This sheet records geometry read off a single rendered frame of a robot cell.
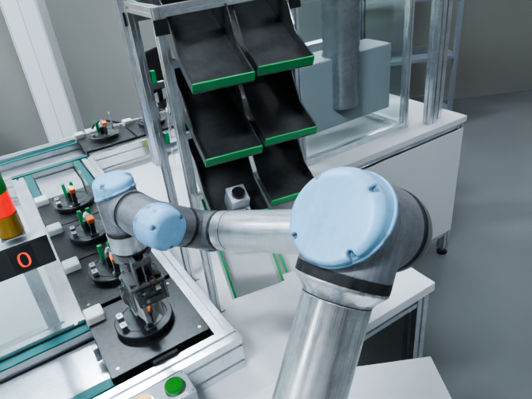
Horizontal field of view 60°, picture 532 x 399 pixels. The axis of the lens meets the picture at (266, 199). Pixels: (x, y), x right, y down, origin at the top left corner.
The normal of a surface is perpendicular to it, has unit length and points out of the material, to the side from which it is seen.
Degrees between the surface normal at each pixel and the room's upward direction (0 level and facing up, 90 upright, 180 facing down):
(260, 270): 45
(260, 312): 0
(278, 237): 73
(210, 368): 90
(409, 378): 0
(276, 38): 25
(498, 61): 90
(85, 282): 0
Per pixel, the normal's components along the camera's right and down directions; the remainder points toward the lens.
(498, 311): -0.10, -0.86
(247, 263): 0.21, -0.30
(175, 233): 0.73, 0.28
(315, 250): -0.56, -0.29
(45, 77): 0.09, 0.50
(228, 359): 0.54, 0.38
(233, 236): -0.59, 0.21
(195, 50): 0.07, -0.59
